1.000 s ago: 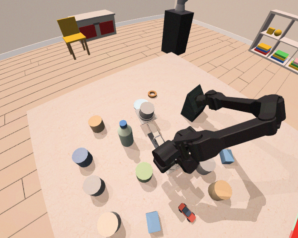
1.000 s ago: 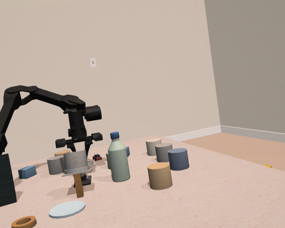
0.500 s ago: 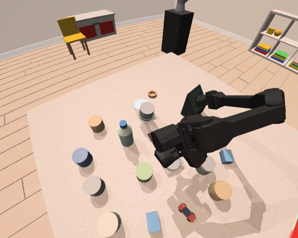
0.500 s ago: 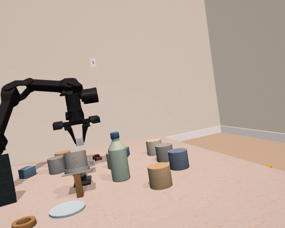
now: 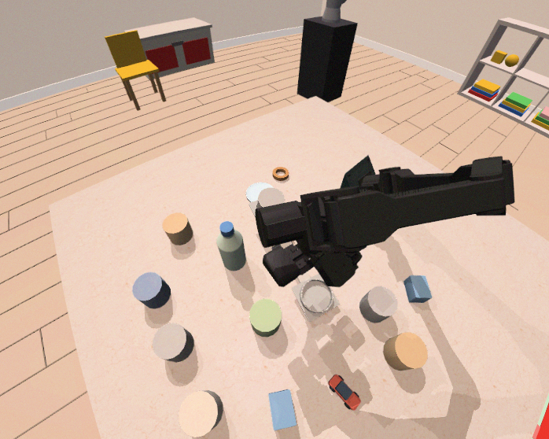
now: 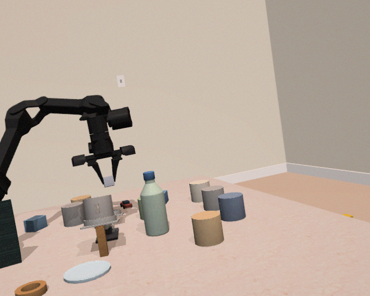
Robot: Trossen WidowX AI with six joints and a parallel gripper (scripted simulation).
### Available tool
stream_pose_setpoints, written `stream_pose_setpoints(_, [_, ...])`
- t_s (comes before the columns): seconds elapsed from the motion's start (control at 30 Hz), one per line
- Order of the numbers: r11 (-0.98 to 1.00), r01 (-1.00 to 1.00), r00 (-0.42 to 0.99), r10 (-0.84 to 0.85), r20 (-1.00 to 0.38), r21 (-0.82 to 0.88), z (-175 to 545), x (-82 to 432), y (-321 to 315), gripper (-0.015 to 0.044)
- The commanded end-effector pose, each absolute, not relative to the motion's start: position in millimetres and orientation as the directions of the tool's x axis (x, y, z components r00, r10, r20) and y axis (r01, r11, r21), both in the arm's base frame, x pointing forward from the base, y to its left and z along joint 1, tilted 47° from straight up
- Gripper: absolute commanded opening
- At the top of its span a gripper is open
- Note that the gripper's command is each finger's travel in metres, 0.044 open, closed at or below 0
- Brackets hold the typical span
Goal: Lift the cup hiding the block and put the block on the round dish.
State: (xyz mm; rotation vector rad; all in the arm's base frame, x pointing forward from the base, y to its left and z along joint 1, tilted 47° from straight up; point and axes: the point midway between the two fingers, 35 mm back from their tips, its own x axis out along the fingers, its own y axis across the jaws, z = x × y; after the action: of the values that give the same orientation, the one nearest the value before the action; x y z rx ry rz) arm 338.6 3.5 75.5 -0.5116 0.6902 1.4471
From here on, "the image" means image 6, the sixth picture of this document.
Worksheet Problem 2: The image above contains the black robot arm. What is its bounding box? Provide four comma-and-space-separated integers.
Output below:
0, 95, 133, 201

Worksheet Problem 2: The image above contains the red toy car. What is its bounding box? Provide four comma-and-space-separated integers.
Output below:
120, 200, 133, 209

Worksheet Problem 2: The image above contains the light blue block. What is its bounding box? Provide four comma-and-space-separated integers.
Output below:
24, 215, 47, 232
163, 190, 169, 204

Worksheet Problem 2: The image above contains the brown wooden ring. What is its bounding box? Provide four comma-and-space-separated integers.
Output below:
15, 281, 47, 296

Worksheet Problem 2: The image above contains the brown cylinder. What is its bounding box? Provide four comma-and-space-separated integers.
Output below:
71, 195, 91, 203
191, 211, 224, 247

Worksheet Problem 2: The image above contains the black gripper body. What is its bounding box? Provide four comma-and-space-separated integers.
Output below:
71, 132, 136, 167

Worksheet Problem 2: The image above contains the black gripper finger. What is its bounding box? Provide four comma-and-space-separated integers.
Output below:
111, 158, 122, 182
87, 162, 104, 185

